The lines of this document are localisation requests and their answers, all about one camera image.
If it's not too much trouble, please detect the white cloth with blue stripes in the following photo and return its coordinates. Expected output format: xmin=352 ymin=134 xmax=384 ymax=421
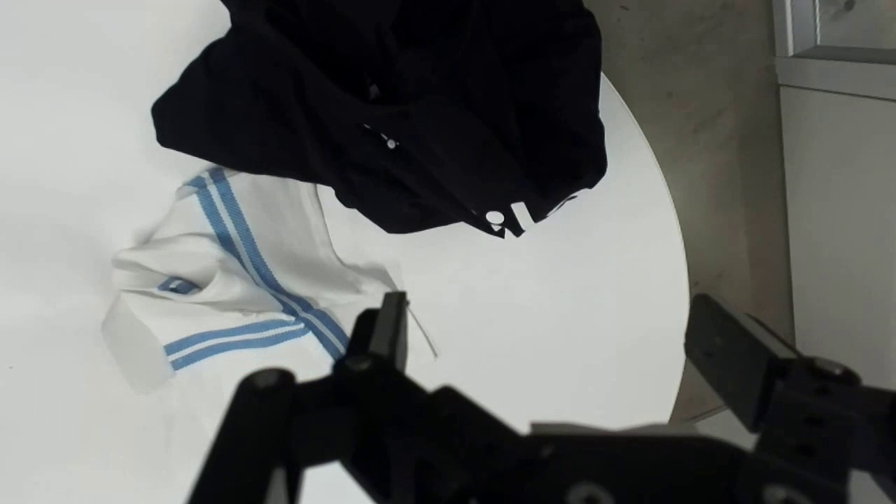
xmin=97 ymin=164 xmax=442 ymax=395

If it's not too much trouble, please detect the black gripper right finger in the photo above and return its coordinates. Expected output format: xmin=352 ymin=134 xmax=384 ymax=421
xmin=683 ymin=291 xmax=896 ymax=504

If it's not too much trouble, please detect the black cloth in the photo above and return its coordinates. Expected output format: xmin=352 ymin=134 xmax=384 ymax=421
xmin=152 ymin=0 xmax=611 ymax=237

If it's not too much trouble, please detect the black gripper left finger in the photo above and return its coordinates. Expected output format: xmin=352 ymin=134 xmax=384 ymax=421
xmin=184 ymin=287 xmax=527 ymax=504

